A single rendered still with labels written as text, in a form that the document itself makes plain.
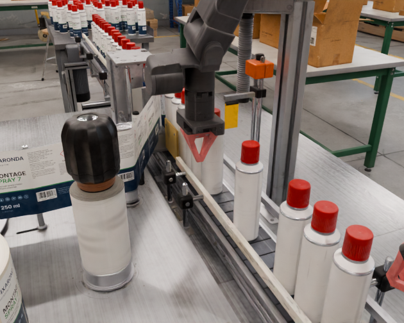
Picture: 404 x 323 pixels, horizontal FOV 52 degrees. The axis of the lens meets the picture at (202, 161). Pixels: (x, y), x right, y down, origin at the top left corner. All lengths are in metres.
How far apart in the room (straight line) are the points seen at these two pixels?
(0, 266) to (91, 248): 0.14
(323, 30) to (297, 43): 1.63
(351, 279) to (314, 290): 0.10
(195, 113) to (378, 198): 0.57
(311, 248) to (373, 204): 0.53
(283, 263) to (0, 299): 0.41
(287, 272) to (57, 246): 0.44
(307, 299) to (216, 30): 0.44
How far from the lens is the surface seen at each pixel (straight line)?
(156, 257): 0.80
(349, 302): 0.59
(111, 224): 0.67
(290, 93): 0.87
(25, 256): 0.86
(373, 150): 3.03
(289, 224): 0.64
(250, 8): 0.83
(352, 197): 1.12
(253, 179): 0.75
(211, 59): 0.70
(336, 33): 2.55
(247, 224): 0.80
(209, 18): 0.69
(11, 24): 8.35
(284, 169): 0.94
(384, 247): 0.98
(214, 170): 0.93
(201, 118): 0.77
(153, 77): 0.72
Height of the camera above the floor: 1.40
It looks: 28 degrees down
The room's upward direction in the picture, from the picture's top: straight up
